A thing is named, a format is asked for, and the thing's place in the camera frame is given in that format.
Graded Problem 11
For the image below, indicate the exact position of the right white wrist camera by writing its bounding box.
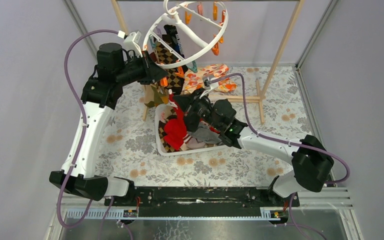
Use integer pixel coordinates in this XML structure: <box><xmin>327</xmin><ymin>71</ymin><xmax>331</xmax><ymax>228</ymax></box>
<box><xmin>200</xmin><ymin>77</ymin><xmax>219</xmax><ymax>98</ymax></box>

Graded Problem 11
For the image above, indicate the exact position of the wooden drying rack frame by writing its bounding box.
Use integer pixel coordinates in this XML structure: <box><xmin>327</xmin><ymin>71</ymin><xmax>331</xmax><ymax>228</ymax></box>
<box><xmin>111</xmin><ymin>0</ymin><xmax>307</xmax><ymax>124</ymax></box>

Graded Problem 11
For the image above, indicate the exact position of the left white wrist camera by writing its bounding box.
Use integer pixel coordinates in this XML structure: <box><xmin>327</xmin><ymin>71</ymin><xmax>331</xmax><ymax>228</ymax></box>
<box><xmin>117</xmin><ymin>30</ymin><xmax>143</xmax><ymax>58</ymax></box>

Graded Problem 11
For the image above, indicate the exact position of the orange patterned cloth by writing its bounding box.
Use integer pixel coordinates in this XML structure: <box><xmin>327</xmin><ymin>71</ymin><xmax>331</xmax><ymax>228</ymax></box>
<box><xmin>181</xmin><ymin>64</ymin><xmax>237</xmax><ymax>94</ymax></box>

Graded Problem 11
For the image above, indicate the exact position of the hanging brown argyle sock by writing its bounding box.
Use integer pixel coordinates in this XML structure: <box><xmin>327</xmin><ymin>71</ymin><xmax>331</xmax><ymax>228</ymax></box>
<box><xmin>154</xmin><ymin>41</ymin><xmax>185</xmax><ymax>95</ymax></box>

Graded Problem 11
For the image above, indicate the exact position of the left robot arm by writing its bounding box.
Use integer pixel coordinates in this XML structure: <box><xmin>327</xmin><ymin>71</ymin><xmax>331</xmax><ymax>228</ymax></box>
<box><xmin>49</xmin><ymin>43</ymin><xmax>168</xmax><ymax>206</ymax></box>

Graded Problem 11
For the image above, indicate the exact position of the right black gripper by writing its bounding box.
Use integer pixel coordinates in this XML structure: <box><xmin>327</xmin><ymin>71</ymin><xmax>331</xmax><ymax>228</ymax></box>
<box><xmin>173</xmin><ymin>87</ymin><xmax>222</xmax><ymax>132</ymax></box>

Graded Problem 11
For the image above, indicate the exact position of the brown argyle sock in basket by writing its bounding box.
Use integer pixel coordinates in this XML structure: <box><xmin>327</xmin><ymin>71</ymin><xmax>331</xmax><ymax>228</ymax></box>
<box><xmin>156</xmin><ymin>105</ymin><xmax>178</xmax><ymax>154</ymax></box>

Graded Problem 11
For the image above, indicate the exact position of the teal clothes peg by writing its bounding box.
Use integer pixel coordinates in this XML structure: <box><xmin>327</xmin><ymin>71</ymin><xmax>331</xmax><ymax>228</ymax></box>
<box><xmin>188</xmin><ymin>61</ymin><xmax>198</xmax><ymax>74</ymax></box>

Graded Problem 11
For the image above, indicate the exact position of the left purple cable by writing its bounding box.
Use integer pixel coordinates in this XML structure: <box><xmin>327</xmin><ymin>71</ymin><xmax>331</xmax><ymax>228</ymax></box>
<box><xmin>55</xmin><ymin>29</ymin><xmax>128</xmax><ymax>240</ymax></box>

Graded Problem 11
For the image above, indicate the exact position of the hanging black lettered sock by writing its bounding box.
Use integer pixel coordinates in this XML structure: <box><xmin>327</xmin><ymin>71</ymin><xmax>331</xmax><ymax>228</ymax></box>
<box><xmin>162</xmin><ymin>24</ymin><xmax>185</xmax><ymax>64</ymax></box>

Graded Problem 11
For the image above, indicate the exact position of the red sock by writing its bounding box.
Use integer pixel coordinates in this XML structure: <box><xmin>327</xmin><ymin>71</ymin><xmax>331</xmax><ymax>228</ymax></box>
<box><xmin>163</xmin><ymin>92</ymin><xmax>191</xmax><ymax>151</ymax></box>

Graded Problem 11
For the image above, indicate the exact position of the purple cable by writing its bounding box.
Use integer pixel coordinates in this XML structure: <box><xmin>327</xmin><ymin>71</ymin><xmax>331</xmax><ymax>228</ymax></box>
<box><xmin>208</xmin><ymin>72</ymin><xmax>351</xmax><ymax>240</ymax></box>
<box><xmin>55</xmin><ymin>29</ymin><xmax>128</xmax><ymax>240</ymax></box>

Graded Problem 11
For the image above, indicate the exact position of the floral table cloth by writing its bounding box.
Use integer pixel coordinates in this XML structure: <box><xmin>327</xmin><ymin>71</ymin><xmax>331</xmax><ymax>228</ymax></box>
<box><xmin>95</xmin><ymin>66</ymin><xmax>312</xmax><ymax>187</ymax></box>

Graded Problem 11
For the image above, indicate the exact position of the orange clothes peg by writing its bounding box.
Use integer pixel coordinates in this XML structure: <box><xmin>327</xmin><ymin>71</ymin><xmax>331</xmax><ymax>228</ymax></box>
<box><xmin>159</xmin><ymin>76</ymin><xmax>168</xmax><ymax>88</ymax></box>

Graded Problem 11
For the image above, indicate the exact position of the hanging green striped sock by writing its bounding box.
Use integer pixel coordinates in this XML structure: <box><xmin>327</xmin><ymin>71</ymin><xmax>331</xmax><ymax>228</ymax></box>
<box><xmin>143</xmin><ymin>84</ymin><xmax>169</xmax><ymax>108</ymax></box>

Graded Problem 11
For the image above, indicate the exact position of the grey sock in basket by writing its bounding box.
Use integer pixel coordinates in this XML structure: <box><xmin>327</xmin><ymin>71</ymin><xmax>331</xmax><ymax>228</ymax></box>
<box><xmin>187</xmin><ymin>127</ymin><xmax>222</xmax><ymax>145</ymax></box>

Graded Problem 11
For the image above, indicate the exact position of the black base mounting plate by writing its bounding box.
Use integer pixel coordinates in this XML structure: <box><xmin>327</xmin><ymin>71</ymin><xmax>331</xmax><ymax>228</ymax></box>
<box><xmin>104</xmin><ymin>186</ymin><xmax>300</xmax><ymax>218</ymax></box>

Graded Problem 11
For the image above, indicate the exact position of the white round clip hanger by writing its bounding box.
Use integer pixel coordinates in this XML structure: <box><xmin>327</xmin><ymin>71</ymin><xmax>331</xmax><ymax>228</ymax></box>
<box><xmin>140</xmin><ymin>0</ymin><xmax>229</xmax><ymax>69</ymax></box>

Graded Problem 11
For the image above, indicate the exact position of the white laundry basket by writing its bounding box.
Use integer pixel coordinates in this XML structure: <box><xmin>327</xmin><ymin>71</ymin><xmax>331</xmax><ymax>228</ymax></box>
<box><xmin>154</xmin><ymin>104</ymin><xmax>229</xmax><ymax>157</ymax></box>

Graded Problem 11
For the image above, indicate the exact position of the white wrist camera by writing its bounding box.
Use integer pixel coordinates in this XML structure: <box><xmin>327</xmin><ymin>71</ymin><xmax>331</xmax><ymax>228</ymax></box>
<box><xmin>200</xmin><ymin>77</ymin><xmax>219</xmax><ymax>98</ymax></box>
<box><xmin>117</xmin><ymin>30</ymin><xmax>143</xmax><ymax>58</ymax></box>

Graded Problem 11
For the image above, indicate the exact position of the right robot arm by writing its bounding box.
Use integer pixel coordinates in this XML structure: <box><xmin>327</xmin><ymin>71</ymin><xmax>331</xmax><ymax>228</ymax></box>
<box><xmin>172</xmin><ymin>89</ymin><xmax>334</xmax><ymax>206</ymax></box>

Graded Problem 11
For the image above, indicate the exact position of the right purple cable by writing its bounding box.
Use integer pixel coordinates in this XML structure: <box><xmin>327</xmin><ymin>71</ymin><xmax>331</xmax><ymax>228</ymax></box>
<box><xmin>208</xmin><ymin>72</ymin><xmax>351</xmax><ymax>240</ymax></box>

